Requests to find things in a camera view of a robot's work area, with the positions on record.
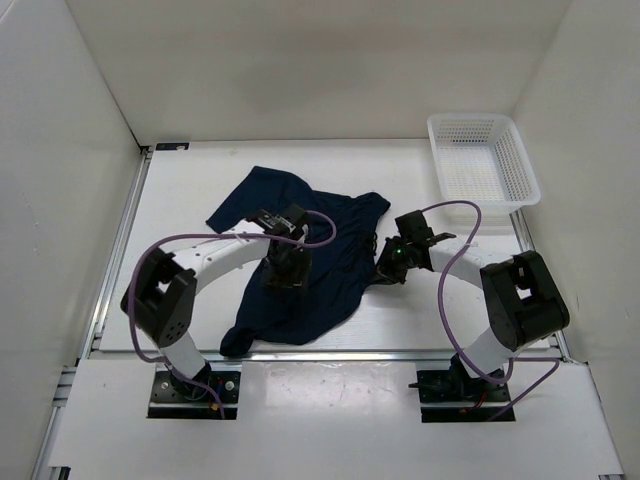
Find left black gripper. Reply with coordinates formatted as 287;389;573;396
259;245;312;299

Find navy blue shorts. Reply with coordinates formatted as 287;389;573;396
206;166;390;357

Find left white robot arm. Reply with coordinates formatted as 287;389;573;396
120;205;311;400

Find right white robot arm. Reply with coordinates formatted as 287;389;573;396
373;233;570;400

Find white plastic basket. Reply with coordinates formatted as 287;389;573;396
427;113;541;216

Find blue label sticker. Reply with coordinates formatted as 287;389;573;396
155;142;190;151

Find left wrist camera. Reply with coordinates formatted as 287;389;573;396
280;204;310;239

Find aluminium right rail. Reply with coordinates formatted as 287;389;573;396
509;209;571;361

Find aluminium rail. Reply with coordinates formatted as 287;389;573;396
88;345;562;363
30;145;155;479
509;209;571;361

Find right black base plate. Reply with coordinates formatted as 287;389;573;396
408;369;516;424

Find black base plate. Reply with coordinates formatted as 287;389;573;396
147;367;241;421
408;369;516;424

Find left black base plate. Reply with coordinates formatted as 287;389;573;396
147;367;241;421

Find aluminium front rail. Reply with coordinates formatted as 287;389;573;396
88;345;562;363

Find aluminium left rail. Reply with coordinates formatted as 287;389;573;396
30;145;155;479

